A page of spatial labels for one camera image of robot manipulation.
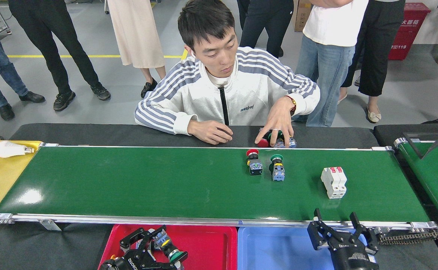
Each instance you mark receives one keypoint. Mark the person's left hand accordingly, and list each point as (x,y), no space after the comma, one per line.
(279,118)

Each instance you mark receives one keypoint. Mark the white circuit breaker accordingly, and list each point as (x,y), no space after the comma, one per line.
(333,183)

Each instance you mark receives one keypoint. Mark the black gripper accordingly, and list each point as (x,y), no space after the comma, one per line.
(354,257)
(130,263)

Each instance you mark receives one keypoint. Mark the black guide bracket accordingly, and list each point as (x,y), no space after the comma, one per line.
(410,134)

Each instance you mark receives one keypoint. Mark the yellow plastic tray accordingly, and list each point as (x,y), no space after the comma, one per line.
(1,187)

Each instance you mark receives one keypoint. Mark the red push button switch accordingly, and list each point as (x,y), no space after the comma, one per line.
(262,143)
(255,167)

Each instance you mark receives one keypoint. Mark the red fire equipment box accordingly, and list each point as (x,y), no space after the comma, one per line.
(408,33)

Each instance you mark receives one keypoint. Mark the white light bulb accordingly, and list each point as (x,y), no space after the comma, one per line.
(8,149)

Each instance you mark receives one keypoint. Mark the person's right hand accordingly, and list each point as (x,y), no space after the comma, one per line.
(209,132)

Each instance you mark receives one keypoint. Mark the red plastic tray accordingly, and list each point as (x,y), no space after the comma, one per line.
(211,251)

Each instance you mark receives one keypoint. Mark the silver metal rack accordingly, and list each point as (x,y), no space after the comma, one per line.
(8,31)

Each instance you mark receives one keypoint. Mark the cardboard box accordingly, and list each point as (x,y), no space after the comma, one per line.
(302,17)

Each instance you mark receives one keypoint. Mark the blue plastic tray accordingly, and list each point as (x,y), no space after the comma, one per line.
(279,251)

